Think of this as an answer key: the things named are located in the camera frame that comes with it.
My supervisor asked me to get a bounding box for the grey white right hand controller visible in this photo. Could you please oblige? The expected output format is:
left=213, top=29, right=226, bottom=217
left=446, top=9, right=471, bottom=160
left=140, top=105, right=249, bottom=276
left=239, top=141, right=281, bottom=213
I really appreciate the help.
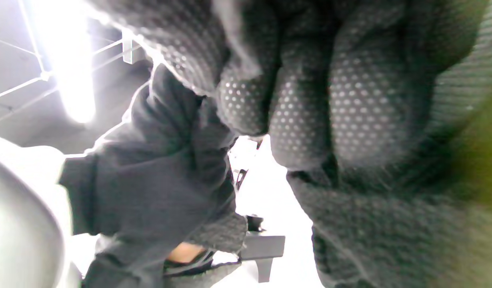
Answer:
left=0, top=134, right=82, bottom=288

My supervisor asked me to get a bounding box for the ceiling light strip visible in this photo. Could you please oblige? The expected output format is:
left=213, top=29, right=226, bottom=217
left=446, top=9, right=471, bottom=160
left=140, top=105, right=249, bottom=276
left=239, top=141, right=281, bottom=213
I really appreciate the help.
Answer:
left=28, top=0, right=98, bottom=124

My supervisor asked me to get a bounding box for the person's left forearm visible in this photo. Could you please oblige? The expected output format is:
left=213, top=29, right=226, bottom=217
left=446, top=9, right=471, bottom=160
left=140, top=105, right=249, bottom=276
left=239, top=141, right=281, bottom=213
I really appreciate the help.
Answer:
left=166, top=242, right=214, bottom=264

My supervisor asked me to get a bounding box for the person's left hand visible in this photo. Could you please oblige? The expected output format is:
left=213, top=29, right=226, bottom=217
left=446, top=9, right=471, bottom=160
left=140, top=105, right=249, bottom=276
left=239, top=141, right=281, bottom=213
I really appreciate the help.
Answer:
left=59, top=64, right=248, bottom=288

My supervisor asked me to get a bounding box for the person's right hand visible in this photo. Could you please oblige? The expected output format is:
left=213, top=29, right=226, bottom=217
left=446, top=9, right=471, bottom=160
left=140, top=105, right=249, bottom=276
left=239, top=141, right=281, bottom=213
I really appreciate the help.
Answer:
left=88, top=0, right=490, bottom=288

